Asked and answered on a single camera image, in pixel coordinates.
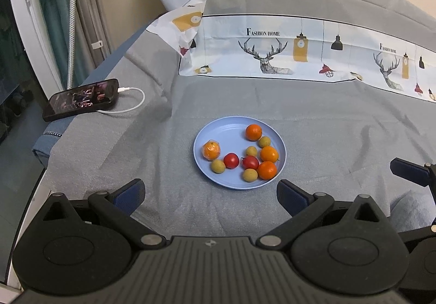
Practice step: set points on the deer print cloth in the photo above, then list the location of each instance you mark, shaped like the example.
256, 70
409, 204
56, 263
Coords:
221, 45

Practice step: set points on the blue plastic plate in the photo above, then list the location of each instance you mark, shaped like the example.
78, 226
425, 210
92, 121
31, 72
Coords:
231, 133

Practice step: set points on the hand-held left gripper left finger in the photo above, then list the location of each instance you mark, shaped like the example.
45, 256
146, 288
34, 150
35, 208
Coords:
131, 195

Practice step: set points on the white window frame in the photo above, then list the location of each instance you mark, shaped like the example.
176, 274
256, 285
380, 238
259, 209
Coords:
37, 35

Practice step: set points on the grey curtain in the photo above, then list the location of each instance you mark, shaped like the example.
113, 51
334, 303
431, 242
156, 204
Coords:
88, 18

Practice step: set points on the teal cloth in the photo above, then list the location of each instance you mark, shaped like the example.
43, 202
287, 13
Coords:
54, 18

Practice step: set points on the orange mandarin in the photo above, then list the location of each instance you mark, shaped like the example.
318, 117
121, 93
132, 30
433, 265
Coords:
269, 154
266, 170
253, 132

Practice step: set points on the small red apple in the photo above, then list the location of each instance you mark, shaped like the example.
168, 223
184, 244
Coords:
250, 162
231, 160

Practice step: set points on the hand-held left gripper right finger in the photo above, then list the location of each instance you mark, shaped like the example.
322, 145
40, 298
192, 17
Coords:
289, 196

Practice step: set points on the plastic-wrapped mandarin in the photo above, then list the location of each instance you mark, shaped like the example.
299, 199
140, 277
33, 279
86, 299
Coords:
211, 150

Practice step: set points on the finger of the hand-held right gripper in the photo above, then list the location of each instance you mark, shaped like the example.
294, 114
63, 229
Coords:
408, 171

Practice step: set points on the white bed frame edge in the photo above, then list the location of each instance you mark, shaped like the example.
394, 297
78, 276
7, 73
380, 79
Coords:
13, 276

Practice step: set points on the white plastic clip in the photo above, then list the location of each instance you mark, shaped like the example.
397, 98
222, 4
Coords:
97, 44

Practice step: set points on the black smartphone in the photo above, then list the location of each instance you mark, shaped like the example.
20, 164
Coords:
78, 98

